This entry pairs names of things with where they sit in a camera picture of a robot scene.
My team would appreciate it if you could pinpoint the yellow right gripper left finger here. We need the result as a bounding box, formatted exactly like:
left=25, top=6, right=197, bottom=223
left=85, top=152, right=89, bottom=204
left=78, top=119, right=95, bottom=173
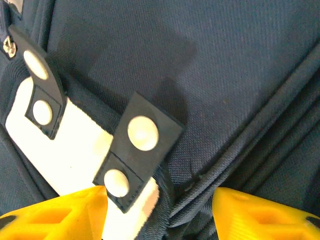
left=0, top=186, right=108, bottom=240

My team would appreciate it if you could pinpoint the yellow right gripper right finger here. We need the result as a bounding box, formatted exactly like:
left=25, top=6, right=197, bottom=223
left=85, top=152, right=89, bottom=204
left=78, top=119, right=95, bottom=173
left=212, top=187, right=320, bottom=240

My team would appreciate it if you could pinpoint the navy blue backpack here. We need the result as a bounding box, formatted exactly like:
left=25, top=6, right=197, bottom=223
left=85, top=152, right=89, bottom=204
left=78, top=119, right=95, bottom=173
left=0, top=0, right=320, bottom=240

